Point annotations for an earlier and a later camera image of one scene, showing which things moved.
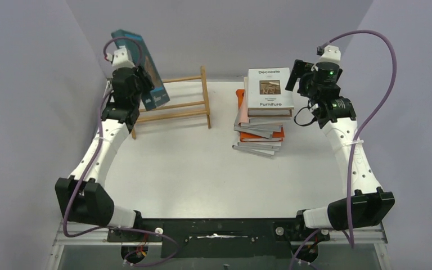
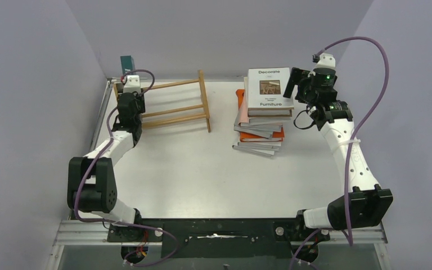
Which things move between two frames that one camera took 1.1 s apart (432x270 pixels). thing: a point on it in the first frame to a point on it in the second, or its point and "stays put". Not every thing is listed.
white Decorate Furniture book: [269, 92] stays put
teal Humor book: [158, 95] to [127, 63]
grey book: [260, 132] stays put
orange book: [277, 135] stays put
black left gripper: [140, 75] to [138, 98]
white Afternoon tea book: [280, 120] stays put
